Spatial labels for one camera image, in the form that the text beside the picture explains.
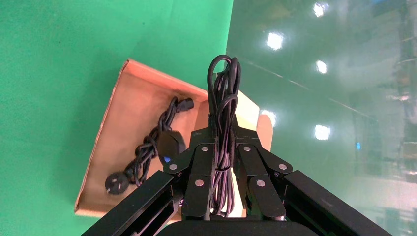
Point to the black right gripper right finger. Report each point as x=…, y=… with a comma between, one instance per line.
x=260, y=192

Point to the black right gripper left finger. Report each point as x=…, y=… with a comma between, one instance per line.
x=198, y=182

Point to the open brown cardboard box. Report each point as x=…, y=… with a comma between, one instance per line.
x=130, y=107

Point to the green table cloth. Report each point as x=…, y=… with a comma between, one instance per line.
x=49, y=97

